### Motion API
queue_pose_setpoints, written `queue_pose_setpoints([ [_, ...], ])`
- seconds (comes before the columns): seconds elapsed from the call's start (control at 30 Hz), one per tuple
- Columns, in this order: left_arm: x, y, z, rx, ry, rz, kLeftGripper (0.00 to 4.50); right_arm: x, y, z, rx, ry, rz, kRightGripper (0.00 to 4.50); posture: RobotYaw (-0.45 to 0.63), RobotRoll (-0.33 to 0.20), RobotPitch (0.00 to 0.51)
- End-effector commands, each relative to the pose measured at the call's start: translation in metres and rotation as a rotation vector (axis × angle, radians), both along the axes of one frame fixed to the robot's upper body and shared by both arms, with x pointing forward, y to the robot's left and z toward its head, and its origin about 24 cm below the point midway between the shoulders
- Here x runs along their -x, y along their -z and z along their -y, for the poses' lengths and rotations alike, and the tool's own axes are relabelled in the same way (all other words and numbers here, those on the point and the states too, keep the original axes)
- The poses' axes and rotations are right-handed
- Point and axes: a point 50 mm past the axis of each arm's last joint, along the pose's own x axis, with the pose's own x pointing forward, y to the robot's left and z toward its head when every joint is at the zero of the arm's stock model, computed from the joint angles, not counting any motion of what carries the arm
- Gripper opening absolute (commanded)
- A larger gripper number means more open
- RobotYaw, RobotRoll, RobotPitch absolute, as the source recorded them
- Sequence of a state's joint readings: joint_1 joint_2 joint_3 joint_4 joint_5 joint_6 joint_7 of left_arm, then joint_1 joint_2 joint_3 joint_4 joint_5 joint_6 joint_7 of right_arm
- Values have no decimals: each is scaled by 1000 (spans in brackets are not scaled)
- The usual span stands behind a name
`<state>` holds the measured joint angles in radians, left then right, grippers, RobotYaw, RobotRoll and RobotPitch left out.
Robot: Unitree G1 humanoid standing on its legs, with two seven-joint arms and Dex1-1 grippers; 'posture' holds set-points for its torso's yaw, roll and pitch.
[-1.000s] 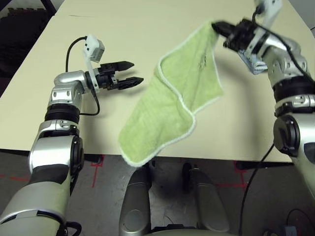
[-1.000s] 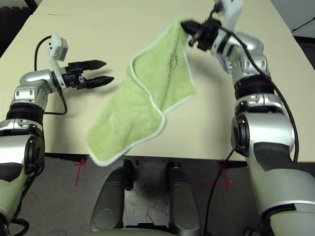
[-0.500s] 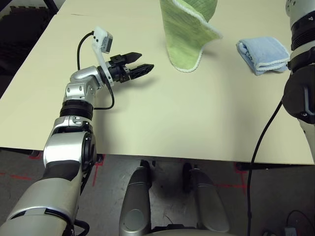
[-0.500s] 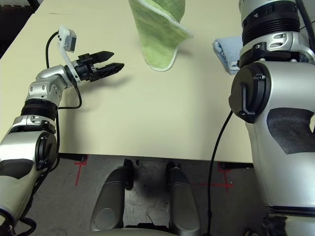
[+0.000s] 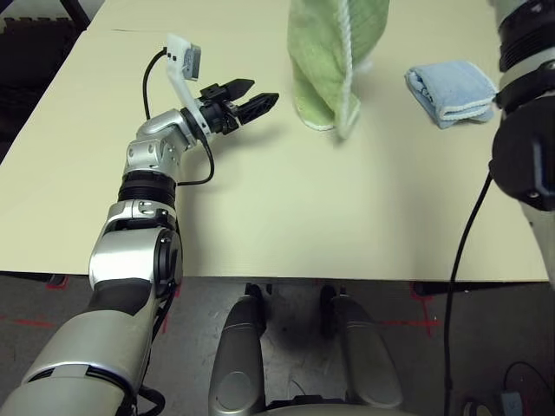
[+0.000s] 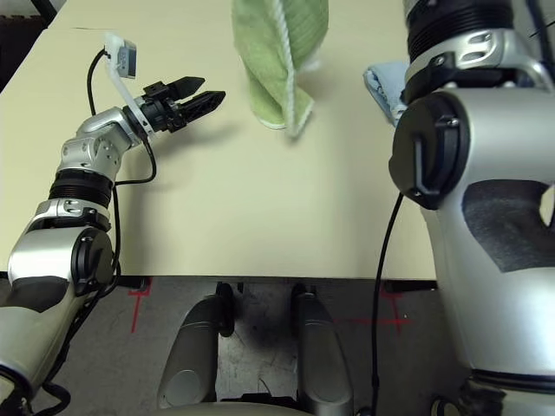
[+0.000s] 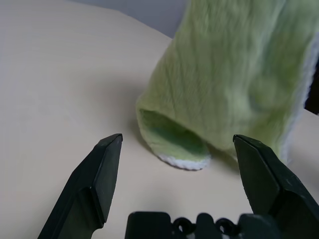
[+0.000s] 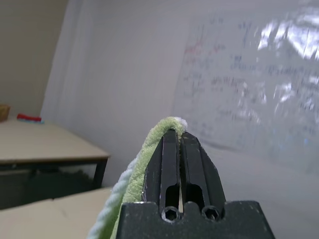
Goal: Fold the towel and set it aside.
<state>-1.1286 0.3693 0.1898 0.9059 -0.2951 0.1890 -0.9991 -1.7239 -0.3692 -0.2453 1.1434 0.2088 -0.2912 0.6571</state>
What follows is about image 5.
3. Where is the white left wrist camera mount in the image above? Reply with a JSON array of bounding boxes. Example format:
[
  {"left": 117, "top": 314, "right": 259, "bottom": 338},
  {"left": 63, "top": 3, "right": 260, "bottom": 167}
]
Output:
[{"left": 164, "top": 32, "right": 212, "bottom": 140}]

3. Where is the thin black floor cable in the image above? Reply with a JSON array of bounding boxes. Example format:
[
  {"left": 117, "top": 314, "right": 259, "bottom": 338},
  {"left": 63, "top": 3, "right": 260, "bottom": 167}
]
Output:
[{"left": 503, "top": 361, "right": 555, "bottom": 416}]

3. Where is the round yellow black floor object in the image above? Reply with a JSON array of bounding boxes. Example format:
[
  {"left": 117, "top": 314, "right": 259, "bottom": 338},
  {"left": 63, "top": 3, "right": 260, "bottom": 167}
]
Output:
[{"left": 461, "top": 398, "right": 493, "bottom": 416}]

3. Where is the green towel with white hem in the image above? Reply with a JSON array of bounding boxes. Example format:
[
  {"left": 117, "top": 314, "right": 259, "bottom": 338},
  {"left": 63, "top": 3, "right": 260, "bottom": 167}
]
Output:
[{"left": 287, "top": 0, "right": 390, "bottom": 140}]

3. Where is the folded light blue towel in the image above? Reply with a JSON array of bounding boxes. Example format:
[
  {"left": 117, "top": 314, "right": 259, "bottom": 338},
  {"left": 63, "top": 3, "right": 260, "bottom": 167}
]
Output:
[{"left": 404, "top": 60, "right": 500, "bottom": 130}]

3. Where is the silver robot left leg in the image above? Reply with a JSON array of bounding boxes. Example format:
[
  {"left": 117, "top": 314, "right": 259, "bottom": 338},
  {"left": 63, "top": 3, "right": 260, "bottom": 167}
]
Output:
[{"left": 207, "top": 283, "right": 268, "bottom": 416}]

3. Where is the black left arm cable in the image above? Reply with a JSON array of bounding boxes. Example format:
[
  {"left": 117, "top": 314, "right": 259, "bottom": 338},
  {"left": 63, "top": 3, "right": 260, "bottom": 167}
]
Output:
[{"left": 127, "top": 46, "right": 216, "bottom": 416}]

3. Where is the silver robot leg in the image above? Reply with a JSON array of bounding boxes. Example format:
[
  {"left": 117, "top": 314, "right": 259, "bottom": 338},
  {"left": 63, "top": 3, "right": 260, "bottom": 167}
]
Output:
[
  {"left": 320, "top": 283, "right": 404, "bottom": 411},
  {"left": 207, "top": 283, "right": 268, "bottom": 416}
]

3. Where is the blue grey floor box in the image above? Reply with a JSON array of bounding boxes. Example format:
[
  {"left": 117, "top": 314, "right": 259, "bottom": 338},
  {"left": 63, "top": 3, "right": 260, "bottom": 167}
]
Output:
[{"left": 502, "top": 392, "right": 524, "bottom": 415}]

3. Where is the silver robot right leg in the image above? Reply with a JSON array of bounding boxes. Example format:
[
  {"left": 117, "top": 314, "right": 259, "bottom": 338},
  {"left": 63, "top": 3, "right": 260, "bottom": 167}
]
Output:
[{"left": 320, "top": 283, "right": 404, "bottom": 411}]

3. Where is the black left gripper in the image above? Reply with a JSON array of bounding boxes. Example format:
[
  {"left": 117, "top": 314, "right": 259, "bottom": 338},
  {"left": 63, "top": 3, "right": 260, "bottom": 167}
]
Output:
[{"left": 197, "top": 78, "right": 280, "bottom": 138}]

